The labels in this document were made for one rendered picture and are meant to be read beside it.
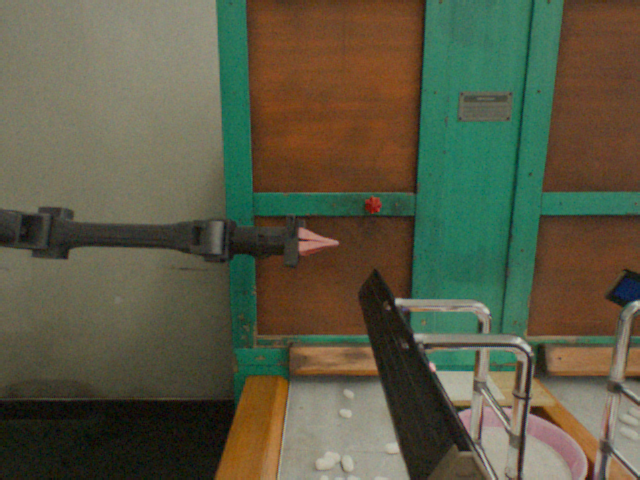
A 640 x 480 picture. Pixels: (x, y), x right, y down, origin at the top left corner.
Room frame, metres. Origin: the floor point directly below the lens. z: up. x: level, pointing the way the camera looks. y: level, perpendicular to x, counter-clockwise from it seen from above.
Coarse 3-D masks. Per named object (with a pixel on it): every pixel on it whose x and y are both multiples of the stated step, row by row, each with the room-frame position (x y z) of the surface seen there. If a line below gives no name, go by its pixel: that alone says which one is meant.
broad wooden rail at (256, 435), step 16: (256, 384) 1.05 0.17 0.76; (272, 384) 1.05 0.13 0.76; (288, 384) 1.09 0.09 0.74; (240, 400) 0.98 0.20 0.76; (256, 400) 0.98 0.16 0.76; (272, 400) 0.98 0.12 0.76; (240, 416) 0.91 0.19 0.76; (256, 416) 0.91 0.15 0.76; (272, 416) 0.91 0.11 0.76; (240, 432) 0.85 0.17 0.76; (256, 432) 0.85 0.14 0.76; (272, 432) 0.85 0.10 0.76; (224, 448) 0.80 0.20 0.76; (240, 448) 0.80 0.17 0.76; (256, 448) 0.80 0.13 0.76; (272, 448) 0.81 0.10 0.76; (224, 464) 0.75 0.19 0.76; (240, 464) 0.75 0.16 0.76; (256, 464) 0.75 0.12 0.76; (272, 464) 0.76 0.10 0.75
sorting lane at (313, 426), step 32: (320, 384) 1.10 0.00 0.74; (352, 384) 1.10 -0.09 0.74; (288, 416) 0.95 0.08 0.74; (320, 416) 0.95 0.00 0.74; (352, 416) 0.95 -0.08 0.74; (384, 416) 0.95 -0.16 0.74; (288, 448) 0.83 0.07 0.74; (320, 448) 0.83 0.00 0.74; (352, 448) 0.83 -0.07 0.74; (384, 448) 0.83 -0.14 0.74
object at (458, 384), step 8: (440, 376) 1.07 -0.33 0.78; (448, 376) 1.07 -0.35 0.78; (456, 376) 1.07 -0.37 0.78; (464, 376) 1.07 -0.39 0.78; (472, 376) 1.07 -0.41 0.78; (488, 376) 1.07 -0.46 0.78; (448, 384) 1.03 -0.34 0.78; (456, 384) 1.03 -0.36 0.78; (464, 384) 1.03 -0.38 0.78; (488, 384) 1.03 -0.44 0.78; (448, 392) 0.99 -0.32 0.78; (456, 392) 0.99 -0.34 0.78; (464, 392) 0.99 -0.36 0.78; (496, 392) 0.99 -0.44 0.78
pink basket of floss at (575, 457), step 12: (504, 408) 0.94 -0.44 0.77; (468, 420) 0.92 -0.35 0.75; (492, 420) 0.93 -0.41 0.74; (528, 420) 0.91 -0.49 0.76; (540, 420) 0.89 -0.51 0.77; (528, 432) 0.90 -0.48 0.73; (540, 432) 0.88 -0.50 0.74; (552, 432) 0.87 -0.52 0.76; (564, 432) 0.85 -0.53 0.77; (564, 444) 0.83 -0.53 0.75; (576, 444) 0.81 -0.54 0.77; (564, 456) 0.82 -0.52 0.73; (576, 456) 0.79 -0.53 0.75; (576, 468) 0.77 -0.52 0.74
